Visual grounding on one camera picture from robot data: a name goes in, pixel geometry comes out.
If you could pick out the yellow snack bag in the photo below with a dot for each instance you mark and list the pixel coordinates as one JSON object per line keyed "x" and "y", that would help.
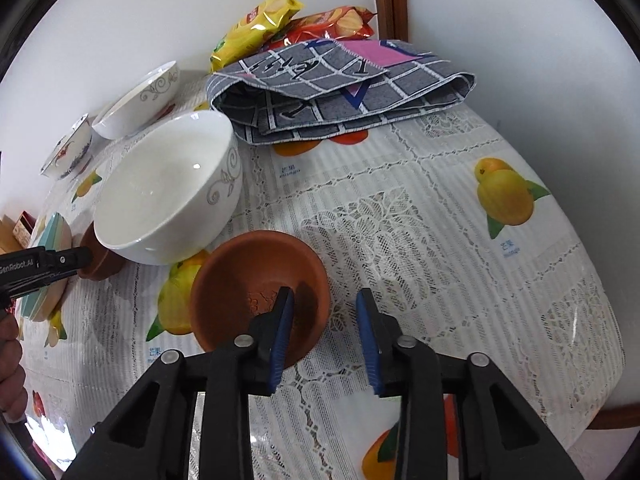
{"x": 255, "y": 25}

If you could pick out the pink plastic plate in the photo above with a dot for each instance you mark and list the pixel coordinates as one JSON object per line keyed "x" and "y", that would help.
{"x": 42, "y": 307}

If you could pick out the patterned cardboard box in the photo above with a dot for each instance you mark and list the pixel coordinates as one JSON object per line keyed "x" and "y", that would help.
{"x": 22, "y": 225}

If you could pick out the brown wooden corner trim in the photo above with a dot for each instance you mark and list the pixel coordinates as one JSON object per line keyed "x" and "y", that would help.
{"x": 392, "y": 0}

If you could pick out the blue plastic plate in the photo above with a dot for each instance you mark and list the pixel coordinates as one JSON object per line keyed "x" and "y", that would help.
{"x": 42, "y": 237}

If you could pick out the person's left hand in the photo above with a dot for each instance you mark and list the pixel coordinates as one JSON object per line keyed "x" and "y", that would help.
{"x": 10, "y": 360}

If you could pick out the blue patterned footed bowl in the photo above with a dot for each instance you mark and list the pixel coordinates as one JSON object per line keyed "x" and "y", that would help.
{"x": 67, "y": 152}

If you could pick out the brown clay bowl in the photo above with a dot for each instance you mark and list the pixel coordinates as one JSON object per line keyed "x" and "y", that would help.
{"x": 100, "y": 265}
{"x": 250, "y": 280}

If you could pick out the white bowl plain inside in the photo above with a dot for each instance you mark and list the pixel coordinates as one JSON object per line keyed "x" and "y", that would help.
{"x": 165, "y": 195}

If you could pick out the light wooden box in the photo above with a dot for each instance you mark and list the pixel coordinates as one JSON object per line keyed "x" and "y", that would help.
{"x": 5, "y": 235}

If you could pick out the brown wooden baseboard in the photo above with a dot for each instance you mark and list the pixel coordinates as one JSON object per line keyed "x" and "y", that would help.
{"x": 617, "y": 417}

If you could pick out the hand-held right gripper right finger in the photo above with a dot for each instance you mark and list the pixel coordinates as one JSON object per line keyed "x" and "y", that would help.
{"x": 367, "y": 345}

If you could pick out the red snack bag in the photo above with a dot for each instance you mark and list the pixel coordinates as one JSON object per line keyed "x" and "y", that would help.
{"x": 330, "y": 22}

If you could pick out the white bowl printed inside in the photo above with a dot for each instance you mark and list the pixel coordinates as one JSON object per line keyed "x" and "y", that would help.
{"x": 145, "y": 102}

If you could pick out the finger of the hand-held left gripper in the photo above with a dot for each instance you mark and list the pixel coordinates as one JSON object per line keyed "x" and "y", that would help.
{"x": 65, "y": 259}

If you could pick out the grey checked folded cloth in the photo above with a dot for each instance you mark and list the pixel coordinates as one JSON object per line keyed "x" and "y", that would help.
{"x": 340, "y": 90}

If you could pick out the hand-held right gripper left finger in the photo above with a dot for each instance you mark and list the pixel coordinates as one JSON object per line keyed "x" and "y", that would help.
{"x": 282, "y": 340}

